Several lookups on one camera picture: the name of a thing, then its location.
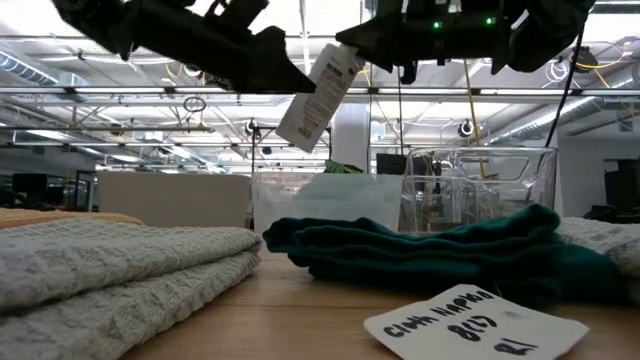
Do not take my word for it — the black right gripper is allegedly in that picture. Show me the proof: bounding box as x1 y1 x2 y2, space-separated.
334 0 531 85

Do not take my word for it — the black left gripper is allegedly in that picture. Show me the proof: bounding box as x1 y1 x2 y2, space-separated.
119 0 317 95

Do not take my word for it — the white plastic bottle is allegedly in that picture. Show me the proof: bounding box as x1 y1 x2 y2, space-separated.
275 42 366 154

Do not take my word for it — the dark green cloth napkin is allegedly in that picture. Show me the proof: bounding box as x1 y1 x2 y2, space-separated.
262 202 621 307

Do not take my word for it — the grey waffle towel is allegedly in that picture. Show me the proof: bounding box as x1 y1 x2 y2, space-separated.
0 218 264 360
554 216 640 306

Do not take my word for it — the orange cloth napkin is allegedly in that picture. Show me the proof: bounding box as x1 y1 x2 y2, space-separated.
0 207 145 231

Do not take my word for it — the white handwritten napkin tag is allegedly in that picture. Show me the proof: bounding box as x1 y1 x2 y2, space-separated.
363 283 591 360

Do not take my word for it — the artificial striped green plant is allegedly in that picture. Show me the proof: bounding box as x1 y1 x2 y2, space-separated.
323 159 365 176

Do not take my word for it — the frosted translucent plastic bin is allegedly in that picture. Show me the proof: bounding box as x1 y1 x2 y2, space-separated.
251 172 404 235

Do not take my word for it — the clear plastic bin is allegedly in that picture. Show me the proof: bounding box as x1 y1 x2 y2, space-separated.
398 146 560 235

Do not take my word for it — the black hanging cable with coil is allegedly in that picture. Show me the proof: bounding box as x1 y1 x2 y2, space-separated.
397 67 405 156

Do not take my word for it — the hanging black cable loop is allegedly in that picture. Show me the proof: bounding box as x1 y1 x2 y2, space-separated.
182 95 207 115

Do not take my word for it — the yellow hanging cable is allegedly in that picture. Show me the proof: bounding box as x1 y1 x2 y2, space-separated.
462 59 487 181

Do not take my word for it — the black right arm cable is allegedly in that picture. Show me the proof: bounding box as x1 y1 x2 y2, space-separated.
524 22 586 206

